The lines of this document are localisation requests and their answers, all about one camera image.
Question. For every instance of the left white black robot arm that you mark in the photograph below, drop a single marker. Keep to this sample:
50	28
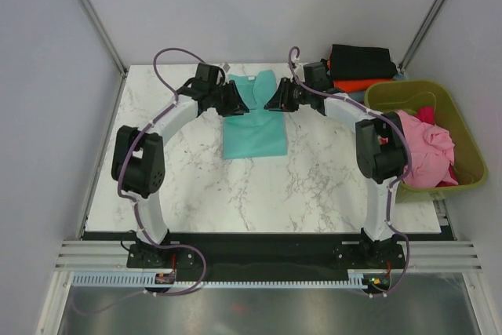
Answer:
138	164

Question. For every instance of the pink t shirt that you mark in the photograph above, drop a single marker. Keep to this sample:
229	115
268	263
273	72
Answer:
413	131

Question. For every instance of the right aluminium frame post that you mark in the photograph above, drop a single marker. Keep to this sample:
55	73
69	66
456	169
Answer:
422	32

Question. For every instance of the red t shirt in bin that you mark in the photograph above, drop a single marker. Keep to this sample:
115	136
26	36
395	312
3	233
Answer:
439	158

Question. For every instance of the white slotted cable duct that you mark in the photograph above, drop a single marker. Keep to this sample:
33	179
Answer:
151	280

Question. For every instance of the aluminium frame post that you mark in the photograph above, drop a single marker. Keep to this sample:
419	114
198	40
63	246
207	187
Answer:
422	32
102	34

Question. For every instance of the aluminium front rail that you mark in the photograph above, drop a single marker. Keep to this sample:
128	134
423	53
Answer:
426	256

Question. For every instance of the teal t shirt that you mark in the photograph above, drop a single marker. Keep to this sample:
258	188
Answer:
258	133

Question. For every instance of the black folded t shirt top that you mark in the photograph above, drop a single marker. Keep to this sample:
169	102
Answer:
359	63

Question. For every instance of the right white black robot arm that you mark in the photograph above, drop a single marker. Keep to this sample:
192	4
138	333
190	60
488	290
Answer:
381	151

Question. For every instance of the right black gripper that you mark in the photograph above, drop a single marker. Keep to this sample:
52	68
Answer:
281	100

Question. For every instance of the orange folded t shirt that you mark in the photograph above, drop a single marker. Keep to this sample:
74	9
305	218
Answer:
354	86

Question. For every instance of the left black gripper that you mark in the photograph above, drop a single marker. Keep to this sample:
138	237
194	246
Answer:
235	105

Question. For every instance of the olive green plastic bin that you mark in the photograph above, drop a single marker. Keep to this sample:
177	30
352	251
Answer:
409	96

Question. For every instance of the left aluminium frame post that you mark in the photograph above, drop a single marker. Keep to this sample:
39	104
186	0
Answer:
102	34

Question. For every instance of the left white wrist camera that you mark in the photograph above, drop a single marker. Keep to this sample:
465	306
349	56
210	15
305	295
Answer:
226	67

